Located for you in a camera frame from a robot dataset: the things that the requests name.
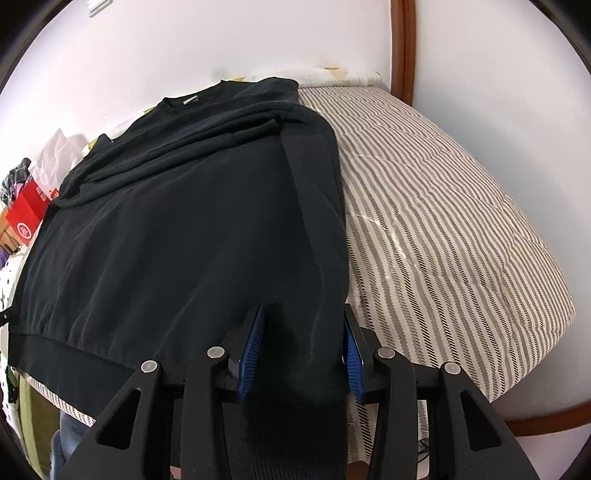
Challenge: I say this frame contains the person's blue jeans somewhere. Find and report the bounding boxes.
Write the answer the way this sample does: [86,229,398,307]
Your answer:
[51,411,95,476]

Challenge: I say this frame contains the grey plaid cloth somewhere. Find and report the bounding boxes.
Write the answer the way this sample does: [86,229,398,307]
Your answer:
[0,158,33,204]

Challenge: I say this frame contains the brown wooden door frame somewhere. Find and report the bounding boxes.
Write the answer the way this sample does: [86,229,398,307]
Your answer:
[390,0,419,104]

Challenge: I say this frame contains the red paper bag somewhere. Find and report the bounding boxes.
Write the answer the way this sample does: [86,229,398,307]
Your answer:
[6,180,58,245]

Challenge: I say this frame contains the white plastic bag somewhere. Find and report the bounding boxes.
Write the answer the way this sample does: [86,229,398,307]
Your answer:
[32,129,88,199]

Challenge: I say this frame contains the green blanket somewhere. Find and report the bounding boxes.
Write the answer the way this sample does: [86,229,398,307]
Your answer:
[9,374,61,472]

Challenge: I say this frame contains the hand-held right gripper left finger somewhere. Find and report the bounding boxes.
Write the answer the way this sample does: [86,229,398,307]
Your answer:
[69,302,267,480]

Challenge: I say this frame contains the wooden headboard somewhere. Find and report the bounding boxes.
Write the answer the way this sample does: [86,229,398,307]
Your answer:
[0,217,17,252]

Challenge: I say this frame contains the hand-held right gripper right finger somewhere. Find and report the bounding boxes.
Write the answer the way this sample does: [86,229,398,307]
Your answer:
[342,305,522,480]

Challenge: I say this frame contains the brown wooden baseboard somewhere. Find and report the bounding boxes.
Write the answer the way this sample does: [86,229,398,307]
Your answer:
[501,392,591,437]

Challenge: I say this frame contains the striped quilted mattress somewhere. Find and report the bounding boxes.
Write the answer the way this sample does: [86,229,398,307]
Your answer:
[23,85,577,455]

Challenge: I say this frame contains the black sweatshirt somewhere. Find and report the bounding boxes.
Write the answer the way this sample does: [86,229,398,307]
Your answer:
[8,79,352,480]

